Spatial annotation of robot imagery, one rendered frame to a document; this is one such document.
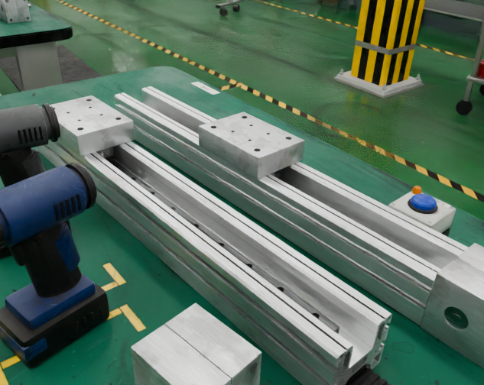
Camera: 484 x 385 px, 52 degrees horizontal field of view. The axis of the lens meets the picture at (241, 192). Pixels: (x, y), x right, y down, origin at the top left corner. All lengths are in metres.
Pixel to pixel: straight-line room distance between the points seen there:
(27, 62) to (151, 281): 1.60
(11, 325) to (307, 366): 0.35
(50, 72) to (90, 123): 1.34
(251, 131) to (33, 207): 0.45
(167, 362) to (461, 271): 0.38
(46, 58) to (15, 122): 1.51
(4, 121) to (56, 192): 0.21
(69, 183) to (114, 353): 0.22
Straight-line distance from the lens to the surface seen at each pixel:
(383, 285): 0.73
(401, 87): 3.99
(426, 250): 0.76
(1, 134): 0.76
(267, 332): 0.64
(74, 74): 4.09
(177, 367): 0.52
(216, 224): 0.76
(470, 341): 0.70
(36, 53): 2.24
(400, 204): 0.86
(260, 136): 0.88
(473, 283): 0.68
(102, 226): 0.88
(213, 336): 0.54
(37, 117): 0.77
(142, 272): 0.77
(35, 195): 0.57
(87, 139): 0.91
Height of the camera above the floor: 1.28
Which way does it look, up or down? 32 degrees down
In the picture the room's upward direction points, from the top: 2 degrees clockwise
